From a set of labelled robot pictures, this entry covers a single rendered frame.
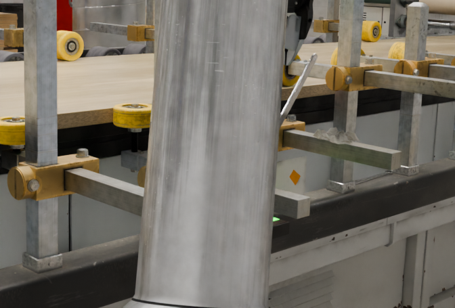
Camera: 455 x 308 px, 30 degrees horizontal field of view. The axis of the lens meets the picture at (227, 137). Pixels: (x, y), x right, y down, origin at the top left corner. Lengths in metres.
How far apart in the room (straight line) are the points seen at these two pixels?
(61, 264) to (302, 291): 1.00
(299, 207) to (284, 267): 0.49
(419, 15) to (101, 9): 3.67
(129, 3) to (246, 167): 4.83
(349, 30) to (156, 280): 1.17
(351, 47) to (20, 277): 0.84
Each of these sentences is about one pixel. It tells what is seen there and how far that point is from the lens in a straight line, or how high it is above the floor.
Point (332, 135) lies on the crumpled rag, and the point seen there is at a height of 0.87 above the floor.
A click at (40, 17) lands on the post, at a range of 1.26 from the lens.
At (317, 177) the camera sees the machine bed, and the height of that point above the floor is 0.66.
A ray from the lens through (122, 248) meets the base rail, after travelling 1.43.
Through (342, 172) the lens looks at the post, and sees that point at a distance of 1.82.
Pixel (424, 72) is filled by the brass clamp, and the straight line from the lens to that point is 2.01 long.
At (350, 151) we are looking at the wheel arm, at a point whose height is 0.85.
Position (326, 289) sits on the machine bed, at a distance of 2.31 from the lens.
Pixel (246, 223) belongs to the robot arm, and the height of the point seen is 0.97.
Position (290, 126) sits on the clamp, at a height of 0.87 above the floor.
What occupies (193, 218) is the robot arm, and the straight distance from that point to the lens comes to 0.67.
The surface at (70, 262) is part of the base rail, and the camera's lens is 1.37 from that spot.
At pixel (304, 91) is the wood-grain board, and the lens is 1.99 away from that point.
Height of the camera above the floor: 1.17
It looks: 11 degrees down
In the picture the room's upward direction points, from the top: 2 degrees clockwise
